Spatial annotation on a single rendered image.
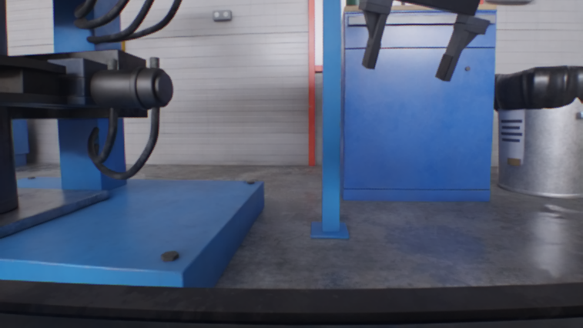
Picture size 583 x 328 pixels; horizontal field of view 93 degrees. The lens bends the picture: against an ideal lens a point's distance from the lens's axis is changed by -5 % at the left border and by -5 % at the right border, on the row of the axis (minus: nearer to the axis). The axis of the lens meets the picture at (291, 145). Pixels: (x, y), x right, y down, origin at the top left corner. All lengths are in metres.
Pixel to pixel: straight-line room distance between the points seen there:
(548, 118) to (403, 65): 0.80
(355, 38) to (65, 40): 1.22
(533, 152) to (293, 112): 1.73
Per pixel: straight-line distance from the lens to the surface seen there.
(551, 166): 1.95
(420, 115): 1.52
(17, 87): 0.85
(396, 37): 1.54
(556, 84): 1.89
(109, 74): 0.90
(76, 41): 1.41
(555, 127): 1.93
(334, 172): 1.00
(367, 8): 0.46
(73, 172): 1.41
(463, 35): 0.54
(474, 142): 1.63
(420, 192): 1.56
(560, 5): 3.51
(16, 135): 3.60
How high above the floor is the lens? 0.39
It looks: 5 degrees down
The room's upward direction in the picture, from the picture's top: straight up
